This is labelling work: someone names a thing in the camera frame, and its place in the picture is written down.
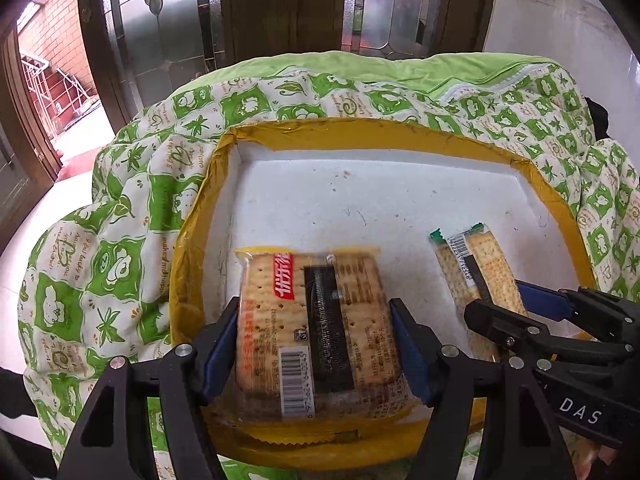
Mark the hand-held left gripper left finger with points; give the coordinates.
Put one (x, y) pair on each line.
(220, 355)

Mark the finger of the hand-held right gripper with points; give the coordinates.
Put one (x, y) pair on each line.
(505, 330)
(545, 300)

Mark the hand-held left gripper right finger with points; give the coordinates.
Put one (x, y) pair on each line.
(412, 355)

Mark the green-ended cracker packet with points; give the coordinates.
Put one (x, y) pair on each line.
(480, 270)

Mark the yellow-edged cracker packet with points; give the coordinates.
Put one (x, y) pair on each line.
(320, 330)

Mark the white foam tray yellow rim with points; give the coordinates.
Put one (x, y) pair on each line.
(360, 195)

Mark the person's right hand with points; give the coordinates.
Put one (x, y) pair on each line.
(597, 455)

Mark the green and white printed blanket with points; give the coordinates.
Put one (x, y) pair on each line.
(125, 240)

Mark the black cloth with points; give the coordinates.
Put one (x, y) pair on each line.
(599, 117)

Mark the brown open door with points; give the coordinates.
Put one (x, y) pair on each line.
(22, 170)

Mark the white stair railing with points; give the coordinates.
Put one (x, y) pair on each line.
(55, 90)

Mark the wooden double door leaded glass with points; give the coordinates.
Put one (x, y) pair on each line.
(280, 5)

